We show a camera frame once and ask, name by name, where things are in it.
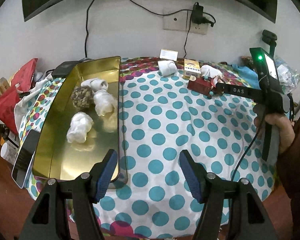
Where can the white plastic jar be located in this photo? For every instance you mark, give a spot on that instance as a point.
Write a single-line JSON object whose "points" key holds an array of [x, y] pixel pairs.
{"points": [[9, 153]]}

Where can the person's right hand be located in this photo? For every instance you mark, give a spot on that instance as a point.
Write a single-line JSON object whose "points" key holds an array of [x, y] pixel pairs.
{"points": [[285, 127]]}

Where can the blue cloth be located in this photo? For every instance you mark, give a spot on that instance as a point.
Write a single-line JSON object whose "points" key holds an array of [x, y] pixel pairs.
{"points": [[247, 75]]}

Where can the black set-top box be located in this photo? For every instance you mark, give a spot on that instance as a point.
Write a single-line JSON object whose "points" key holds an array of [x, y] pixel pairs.
{"points": [[63, 70]]}

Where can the red-haired doll figurine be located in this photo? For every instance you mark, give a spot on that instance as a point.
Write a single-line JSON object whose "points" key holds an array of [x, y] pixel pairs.
{"points": [[215, 90]]}

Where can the white and yellow box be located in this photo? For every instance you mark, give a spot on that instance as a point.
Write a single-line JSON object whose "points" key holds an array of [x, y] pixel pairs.
{"points": [[168, 55]]}

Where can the gold metal tray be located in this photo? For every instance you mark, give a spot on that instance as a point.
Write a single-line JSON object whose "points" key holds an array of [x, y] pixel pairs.
{"points": [[55, 157]]}

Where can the clear plastic bag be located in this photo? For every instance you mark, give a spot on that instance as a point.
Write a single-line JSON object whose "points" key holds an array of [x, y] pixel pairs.
{"points": [[104, 103]]}

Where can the cardboard box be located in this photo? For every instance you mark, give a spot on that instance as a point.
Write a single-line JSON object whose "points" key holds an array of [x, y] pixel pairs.
{"points": [[4, 85]]}

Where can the white cloth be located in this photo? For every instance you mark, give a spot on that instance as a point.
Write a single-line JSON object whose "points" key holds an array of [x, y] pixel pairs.
{"points": [[38, 101]]}

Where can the polka dot tablecloth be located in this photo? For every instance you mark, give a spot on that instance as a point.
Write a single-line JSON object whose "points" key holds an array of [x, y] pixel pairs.
{"points": [[158, 118]]}

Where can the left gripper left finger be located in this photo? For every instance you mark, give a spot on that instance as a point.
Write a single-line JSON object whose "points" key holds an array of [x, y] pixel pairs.
{"points": [[101, 175]]}

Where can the yellow medicine box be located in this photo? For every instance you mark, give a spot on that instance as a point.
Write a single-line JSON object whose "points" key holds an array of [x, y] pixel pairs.
{"points": [[191, 68]]}

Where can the white crumpled bundle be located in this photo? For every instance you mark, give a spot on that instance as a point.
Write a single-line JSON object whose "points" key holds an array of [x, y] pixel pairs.
{"points": [[80, 125]]}

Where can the white rolled sock pair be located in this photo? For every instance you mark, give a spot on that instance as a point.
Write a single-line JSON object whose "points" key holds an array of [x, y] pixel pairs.
{"points": [[167, 67]]}

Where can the wall socket plate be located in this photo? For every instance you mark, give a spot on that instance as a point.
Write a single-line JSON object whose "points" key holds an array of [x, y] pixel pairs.
{"points": [[181, 22]]}

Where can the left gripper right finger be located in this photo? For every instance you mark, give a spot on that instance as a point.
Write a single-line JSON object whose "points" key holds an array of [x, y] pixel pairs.
{"points": [[195, 175]]}

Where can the black power adapter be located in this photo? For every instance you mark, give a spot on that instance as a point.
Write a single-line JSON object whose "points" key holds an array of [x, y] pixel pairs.
{"points": [[197, 14]]}

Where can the red cigarette box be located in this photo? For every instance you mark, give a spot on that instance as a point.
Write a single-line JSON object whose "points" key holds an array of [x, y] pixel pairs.
{"points": [[199, 85]]}

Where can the smartphone with blue case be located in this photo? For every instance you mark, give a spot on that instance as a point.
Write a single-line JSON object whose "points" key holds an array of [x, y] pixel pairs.
{"points": [[23, 164]]}

